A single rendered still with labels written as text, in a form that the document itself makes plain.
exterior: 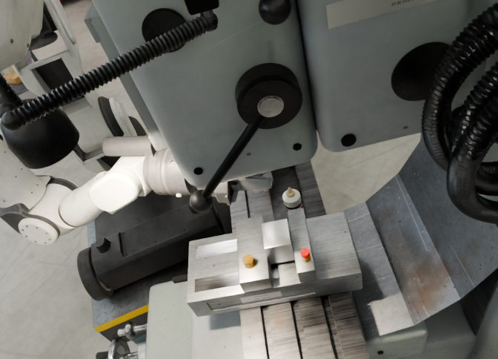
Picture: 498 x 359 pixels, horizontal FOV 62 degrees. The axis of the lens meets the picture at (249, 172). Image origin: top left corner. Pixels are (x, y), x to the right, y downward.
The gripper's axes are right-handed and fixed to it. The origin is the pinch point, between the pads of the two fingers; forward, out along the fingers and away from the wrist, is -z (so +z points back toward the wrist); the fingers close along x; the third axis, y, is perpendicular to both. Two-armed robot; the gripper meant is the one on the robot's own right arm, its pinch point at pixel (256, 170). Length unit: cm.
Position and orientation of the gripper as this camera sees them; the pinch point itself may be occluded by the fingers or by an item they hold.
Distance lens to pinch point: 69.1
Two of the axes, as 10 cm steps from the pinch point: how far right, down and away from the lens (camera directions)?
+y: 2.2, 6.6, 7.2
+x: 1.9, -7.5, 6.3
